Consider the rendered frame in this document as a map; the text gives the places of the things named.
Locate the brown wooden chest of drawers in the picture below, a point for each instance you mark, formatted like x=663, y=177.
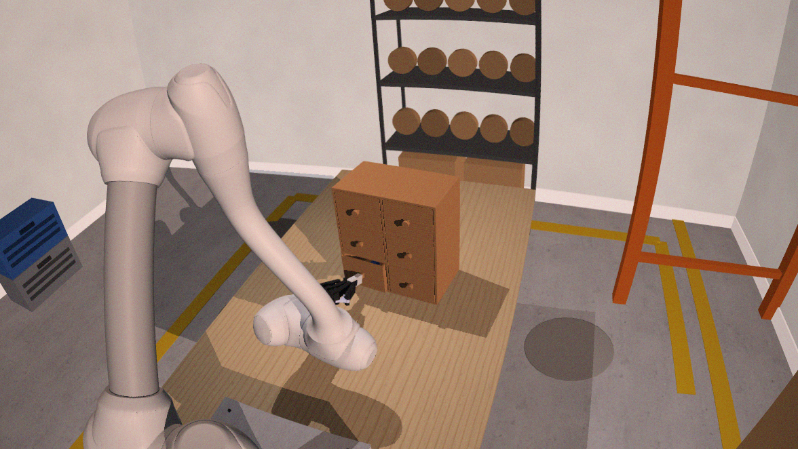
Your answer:
x=440, y=192

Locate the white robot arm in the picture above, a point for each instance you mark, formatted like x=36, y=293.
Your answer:
x=135, y=137

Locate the brown wooden drawer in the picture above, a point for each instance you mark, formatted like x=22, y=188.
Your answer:
x=363, y=242
x=412, y=283
x=373, y=276
x=408, y=220
x=359, y=210
x=410, y=253

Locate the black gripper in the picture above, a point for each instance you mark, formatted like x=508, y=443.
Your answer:
x=337, y=288

